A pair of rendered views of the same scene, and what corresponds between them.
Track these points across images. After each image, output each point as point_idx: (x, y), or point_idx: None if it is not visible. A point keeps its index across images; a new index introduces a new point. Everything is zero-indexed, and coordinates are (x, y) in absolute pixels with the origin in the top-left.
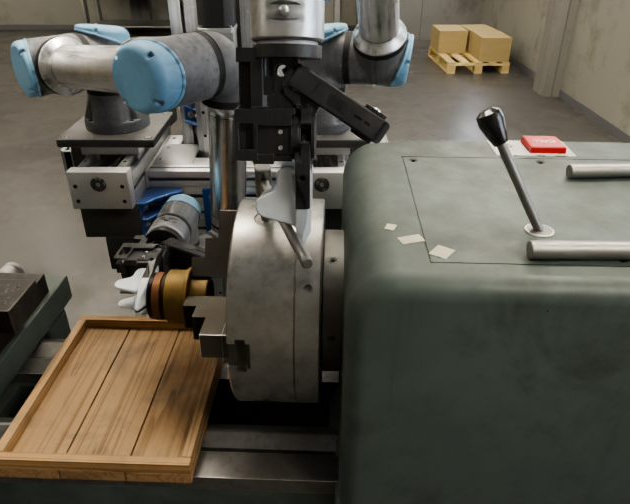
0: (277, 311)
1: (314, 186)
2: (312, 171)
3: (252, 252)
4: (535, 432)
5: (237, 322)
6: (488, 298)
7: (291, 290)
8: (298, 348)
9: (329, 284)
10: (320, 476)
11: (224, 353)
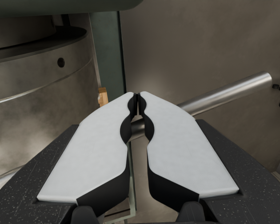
0: (83, 84)
1: None
2: (47, 175)
3: (44, 138)
4: None
5: (94, 110)
6: None
7: (68, 79)
8: (90, 54)
9: (13, 36)
10: (86, 18)
11: None
